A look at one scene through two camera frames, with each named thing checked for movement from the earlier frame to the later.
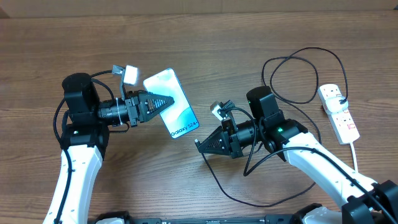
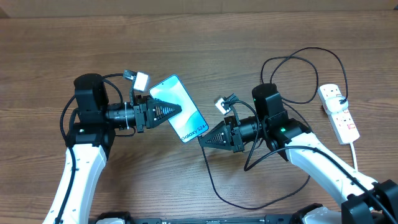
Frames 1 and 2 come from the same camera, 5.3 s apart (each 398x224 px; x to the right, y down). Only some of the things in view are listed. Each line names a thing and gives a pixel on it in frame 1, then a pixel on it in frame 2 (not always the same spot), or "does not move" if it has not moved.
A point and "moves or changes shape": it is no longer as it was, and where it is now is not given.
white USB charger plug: x=333 y=104 does not move
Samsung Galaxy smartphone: x=179 y=117 moves or changes shape
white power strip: x=344 y=126 does not move
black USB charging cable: x=279 y=61 moves or changes shape
